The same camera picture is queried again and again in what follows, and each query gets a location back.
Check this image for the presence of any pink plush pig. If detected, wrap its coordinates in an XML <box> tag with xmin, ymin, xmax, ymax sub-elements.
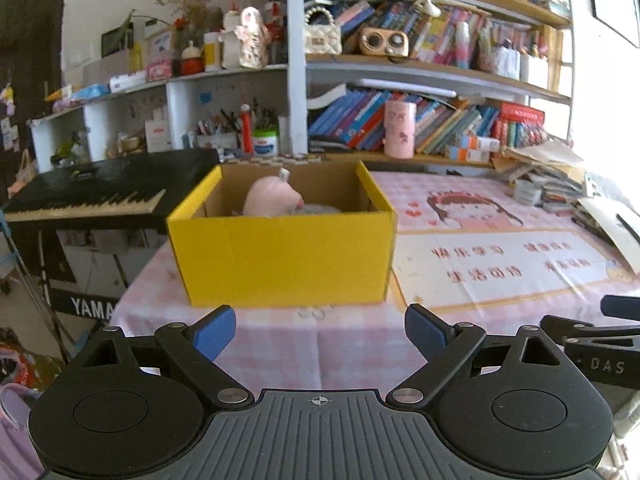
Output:
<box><xmin>243</xmin><ymin>168</ymin><xmax>305</xmax><ymax>218</ymax></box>

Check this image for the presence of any yellow tape roll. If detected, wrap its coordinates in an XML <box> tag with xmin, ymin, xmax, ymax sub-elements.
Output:
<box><xmin>291</xmin><ymin>204</ymin><xmax>341</xmax><ymax>216</ymax></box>

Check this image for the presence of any yellow cardboard box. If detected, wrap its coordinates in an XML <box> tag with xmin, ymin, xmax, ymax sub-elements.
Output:
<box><xmin>167</xmin><ymin>160</ymin><xmax>397</xmax><ymax>308</ymax></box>

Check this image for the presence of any pink checkered tablecloth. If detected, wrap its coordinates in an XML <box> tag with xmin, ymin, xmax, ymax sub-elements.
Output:
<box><xmin>112</xmin><ymin>172</ymin><xmax>639</xmax><ymax>391</ymax></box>

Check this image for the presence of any stack of papers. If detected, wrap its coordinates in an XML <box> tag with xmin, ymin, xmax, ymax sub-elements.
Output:
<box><xmin>492</xmin><ymin>140</ymin><xmax>639</xmax><ymax>274</ymax></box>

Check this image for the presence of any black electronic keyboard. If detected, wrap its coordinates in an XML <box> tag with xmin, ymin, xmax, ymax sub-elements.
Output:
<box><xmin>4</xmin><ymin>148</ymin><xmax>219</xmax><ymax>230</ymax></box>

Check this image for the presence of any chessboard box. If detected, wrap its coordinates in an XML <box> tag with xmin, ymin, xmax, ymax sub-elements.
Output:
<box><xmin>224</xmin><ymin>155</ymin><xmax>323</xmax><ymax>167</ymax></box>

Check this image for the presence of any white jar green lid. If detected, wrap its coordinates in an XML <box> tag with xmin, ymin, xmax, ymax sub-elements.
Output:
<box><xmin>252</xmin><ymin>129</ymin><xmax>279</xmax><ymax>157</ymax></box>

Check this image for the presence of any pink cylinder cup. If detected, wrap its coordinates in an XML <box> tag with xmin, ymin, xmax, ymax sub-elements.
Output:
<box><xmin>383</xmin><ymin>101</ymin><xmax>416</xmax><ymax>159</ymax></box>

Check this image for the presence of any white bookshelf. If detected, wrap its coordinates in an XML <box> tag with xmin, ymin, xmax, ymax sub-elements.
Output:
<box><xmin>29</xmin><ymin>0</ymin><xmax>576</xmax><ymax>174</ymax></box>

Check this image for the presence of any retro wooden radio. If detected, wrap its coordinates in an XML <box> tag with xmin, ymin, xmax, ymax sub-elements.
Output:
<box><xmin>359</xmin><ymin>27</ymin><xmax>409</xmax><ymax>58</ymax></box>

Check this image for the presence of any white quilted handbag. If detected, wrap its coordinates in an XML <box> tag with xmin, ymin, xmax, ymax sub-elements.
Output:
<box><xmin>304</xmin><ymin>6</ymin><xmax>343</xmax><ymax>55</ymax></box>

